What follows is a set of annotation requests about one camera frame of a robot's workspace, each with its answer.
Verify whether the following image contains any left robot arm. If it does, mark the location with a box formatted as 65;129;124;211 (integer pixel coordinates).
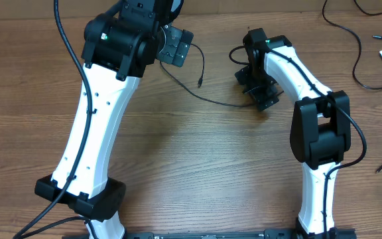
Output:
34;1;193;238

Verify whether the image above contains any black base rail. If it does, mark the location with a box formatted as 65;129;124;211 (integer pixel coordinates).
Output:
61;228;357;239

